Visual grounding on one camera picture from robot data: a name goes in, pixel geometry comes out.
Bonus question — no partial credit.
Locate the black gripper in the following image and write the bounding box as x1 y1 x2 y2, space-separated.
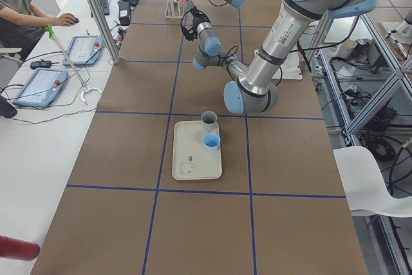
180 0 209 41

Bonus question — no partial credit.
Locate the blue cup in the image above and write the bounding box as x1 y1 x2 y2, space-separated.
203 132 221 154

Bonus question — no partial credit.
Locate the grey cup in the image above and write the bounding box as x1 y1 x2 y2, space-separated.
201 111 218 132

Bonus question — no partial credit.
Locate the black box with label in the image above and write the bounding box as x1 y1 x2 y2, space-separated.
117 1 131 26

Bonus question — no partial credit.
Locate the black keyboard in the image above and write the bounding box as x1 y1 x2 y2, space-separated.
94 0 111 16

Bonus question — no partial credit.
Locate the far teach pendant tablet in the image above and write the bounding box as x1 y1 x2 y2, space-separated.
66 35 104 66

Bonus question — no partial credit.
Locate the teach pendant tablet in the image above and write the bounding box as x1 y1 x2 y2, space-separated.
66 35 104 66
12 68 68 108

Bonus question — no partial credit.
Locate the metal reacher grabber tool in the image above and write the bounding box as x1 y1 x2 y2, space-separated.
46 26 102 104

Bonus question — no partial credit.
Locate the cream serving tray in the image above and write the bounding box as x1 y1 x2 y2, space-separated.
172 120 222 180

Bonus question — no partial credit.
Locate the black handheld remote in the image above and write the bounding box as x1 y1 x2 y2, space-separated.
30 61 52 70

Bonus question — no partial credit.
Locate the near teach pendant tablet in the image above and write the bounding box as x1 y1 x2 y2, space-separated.
12 68 68 108

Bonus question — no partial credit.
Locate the seated person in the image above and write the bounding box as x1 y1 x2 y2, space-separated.
1 0 75 59

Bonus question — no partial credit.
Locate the white chair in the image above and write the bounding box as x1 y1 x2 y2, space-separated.
333 146 411 218

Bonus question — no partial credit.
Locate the red cylinder bottle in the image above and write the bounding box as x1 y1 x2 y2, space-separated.
1 236 41 261

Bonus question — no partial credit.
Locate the white wire cup rack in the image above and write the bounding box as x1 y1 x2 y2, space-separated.
165 0 186 19

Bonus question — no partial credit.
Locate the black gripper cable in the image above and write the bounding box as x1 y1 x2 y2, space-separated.
180 10 284 88

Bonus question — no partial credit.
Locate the aluminium frame post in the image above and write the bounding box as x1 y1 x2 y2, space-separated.
87 0 120 64

